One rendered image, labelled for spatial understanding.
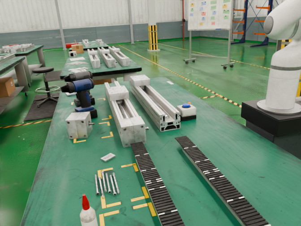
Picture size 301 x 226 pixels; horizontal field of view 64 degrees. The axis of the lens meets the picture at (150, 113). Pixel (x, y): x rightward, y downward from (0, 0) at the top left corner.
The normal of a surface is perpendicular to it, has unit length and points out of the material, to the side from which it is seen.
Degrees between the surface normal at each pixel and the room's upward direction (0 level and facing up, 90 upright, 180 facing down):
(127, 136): 90
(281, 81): 90
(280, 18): 76
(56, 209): 0
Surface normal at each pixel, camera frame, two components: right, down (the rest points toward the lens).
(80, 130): 0.01, 0.36
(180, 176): -0.06, -0.93
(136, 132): 0.25, 0.32
